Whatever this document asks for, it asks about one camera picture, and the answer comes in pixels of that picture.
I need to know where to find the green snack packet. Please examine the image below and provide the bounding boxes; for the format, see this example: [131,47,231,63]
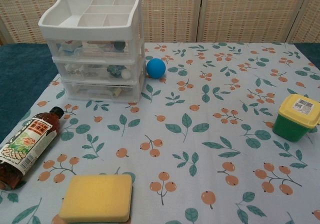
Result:
[106,65,123,74]

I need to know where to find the clear drawer with bead chain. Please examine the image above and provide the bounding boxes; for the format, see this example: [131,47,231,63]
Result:
[53,58,137,81]

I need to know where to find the clear plastic drawer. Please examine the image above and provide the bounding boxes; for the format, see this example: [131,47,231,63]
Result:
[62,81,138,101]

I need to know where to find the clear drawer with dark disc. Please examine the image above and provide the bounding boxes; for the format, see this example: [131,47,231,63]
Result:
[47,40,133,59]

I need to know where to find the white plastic drawer organizer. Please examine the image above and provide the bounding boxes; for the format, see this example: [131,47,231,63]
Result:
[37,0,146,104]

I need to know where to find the blue ball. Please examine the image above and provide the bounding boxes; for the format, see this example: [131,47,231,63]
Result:
[146,58,167,79]

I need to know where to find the floral tablecloth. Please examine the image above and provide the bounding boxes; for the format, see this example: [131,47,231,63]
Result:
[0,42,320,224]

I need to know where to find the dark round disc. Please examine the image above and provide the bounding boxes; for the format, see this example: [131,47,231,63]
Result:
[113,41,127,52]

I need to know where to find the yellow sponge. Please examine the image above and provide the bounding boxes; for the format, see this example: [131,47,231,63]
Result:
[58,174,133,223]

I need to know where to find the bamboo folding screen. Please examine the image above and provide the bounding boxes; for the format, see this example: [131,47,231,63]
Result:
[0,0,320,46]

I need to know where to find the green container yellow lid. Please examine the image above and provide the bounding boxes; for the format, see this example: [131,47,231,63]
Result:
[272,94,320,142]

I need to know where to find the brown tea bottle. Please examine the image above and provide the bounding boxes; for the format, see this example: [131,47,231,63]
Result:
[0,106,65,191]

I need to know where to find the wooden coaster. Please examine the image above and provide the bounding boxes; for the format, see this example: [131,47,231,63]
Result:
[51,213,132,224]

